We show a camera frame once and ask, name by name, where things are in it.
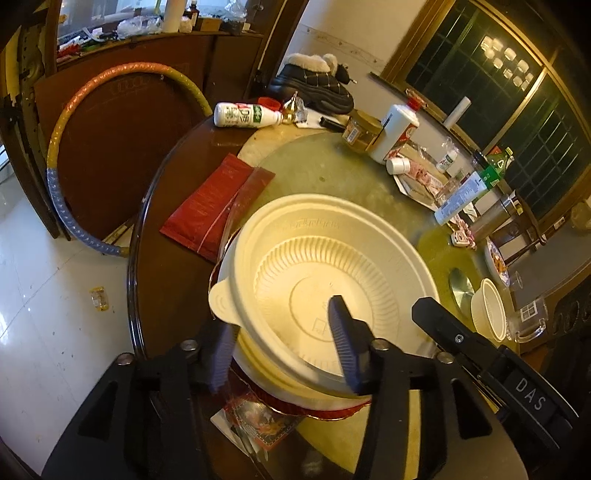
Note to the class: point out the steel thermos flask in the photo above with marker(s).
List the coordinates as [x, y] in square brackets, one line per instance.
[496, 213]

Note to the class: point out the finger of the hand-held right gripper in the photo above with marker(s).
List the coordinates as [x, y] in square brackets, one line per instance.
[443, 327]

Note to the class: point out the orange fried food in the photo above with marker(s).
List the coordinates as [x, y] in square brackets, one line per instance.
[498, 264]

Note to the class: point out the black lighter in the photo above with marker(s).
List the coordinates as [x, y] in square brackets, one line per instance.
[333, 122]

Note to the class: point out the black fur-lined shoe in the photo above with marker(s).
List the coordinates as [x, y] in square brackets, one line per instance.
[341, 69]
[309, 87]

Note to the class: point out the small white cup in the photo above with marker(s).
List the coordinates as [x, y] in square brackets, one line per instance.
[398, 165]

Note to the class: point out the small glass jar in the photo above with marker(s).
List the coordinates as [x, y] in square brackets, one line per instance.
[99, 299]

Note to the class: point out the multicoloured hula hoop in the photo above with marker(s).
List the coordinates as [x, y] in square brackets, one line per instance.
[53, 152]

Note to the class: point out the white milk bottle green label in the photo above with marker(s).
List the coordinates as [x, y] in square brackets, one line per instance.
[244, 115]

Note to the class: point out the long white carton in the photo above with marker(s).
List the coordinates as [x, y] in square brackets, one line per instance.
[461, 198]

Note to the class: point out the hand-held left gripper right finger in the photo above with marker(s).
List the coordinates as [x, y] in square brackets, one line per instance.
[346, 341]

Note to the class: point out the round brown tabletop board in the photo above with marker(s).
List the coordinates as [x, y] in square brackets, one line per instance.
[129, 138]

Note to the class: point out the picture-printed packet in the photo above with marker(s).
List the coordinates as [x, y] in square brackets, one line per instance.
[258, 422]

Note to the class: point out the dark window with wooden frame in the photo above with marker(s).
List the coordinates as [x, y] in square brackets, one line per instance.
[485, 60]

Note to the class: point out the cream ribbed bowl with tab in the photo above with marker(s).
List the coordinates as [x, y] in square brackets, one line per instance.
[286, 258]

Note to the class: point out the metal tray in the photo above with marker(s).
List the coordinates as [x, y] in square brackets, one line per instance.
[411, 187]

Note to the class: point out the round glass turntable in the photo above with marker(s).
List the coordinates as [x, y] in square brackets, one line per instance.
[332, 170]

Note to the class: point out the round yellow-green mat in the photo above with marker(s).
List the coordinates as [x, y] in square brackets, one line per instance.
[434, 249]

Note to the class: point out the white liquor bottle red label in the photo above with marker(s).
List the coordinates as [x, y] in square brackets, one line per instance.
[395, 131]

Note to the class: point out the green plastic bottle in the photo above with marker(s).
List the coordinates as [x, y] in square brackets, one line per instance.
[497, 168]

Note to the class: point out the brown honey jar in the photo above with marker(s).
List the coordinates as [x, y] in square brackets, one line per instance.
[362, 133]

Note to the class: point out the patterned plate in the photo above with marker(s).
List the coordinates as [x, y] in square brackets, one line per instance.
[490, 251]

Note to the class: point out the clear glass mug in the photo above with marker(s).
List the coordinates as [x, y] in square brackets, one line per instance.
[528, 318]

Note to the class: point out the clear plastic bag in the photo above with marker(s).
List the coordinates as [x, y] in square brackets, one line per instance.
[138, 26]

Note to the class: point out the round metal disc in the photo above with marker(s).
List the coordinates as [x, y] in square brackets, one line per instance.
[461, 286]

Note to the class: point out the white paper roll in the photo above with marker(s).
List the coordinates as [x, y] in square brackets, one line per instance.
[457, 111]

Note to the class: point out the wooden chair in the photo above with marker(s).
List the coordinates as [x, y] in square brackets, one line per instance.
[531, 226]

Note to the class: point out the dark glass bottle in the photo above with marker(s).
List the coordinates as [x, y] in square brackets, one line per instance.
[479, 161]

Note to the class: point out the red plastic bag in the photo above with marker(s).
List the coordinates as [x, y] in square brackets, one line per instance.
[207, 203]

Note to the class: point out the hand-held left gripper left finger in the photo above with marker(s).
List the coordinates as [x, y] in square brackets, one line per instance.
[221, 355]

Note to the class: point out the wooden sideboard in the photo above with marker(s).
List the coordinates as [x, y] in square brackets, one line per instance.
[221, 60]

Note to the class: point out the pile of pink wrapped candies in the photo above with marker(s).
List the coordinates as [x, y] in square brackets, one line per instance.
[427, 177]

